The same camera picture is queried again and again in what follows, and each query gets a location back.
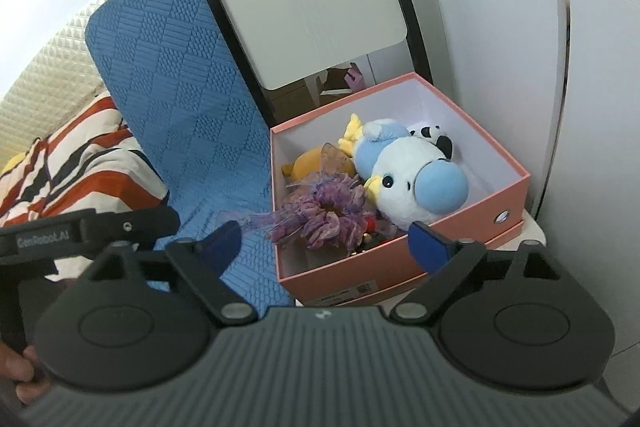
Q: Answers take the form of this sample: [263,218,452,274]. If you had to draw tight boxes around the white folding chair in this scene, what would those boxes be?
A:
[190,0,437,128]

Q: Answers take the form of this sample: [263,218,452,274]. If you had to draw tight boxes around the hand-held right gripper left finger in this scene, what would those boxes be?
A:
[89,221,259,326]

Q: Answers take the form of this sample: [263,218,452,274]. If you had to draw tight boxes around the person's left hand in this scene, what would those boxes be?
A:
[0,341,53,419]

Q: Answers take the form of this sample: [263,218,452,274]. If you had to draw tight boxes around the yellow plush toy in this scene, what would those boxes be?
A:
[281,146,357,184]

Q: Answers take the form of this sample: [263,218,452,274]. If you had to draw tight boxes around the purple plastic item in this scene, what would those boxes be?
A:
[347,63,369,90]

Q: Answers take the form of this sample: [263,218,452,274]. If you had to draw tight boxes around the small red trinket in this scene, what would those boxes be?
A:
[363,215,397,254]

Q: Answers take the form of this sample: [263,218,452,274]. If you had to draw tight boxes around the blue textured mat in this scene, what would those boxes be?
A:
[84,0,297,309]

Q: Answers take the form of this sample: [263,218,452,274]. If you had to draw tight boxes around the black curved metal frame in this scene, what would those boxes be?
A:
[390,0,640,220]

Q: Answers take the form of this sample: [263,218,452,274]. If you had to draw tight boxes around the white quilted pad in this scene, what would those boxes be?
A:
[0,0,124,158]

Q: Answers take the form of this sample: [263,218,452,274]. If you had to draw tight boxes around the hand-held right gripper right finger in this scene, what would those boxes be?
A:
[392,222,557,326]

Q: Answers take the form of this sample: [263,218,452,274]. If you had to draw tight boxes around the purple organza scrunchie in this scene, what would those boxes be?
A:
[217,143,382,253]

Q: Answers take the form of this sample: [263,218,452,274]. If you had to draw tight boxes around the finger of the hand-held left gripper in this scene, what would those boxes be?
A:
[80,205,181,254]

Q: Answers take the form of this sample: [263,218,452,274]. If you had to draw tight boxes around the red and white striped blanket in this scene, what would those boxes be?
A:
[0,90,172,279]

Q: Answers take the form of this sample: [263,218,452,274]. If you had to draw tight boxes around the brown cardboard box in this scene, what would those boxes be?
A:
[269,66,372,128]

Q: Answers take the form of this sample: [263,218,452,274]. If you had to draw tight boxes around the pink cardboard box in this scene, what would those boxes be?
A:
[270,73,532,308]

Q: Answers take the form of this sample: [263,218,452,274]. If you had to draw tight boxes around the blue and white duck plush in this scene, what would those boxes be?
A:
[339,113,472,233]

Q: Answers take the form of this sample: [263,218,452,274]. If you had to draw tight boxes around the panda plush toy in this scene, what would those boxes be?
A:
[407,124,454,160]

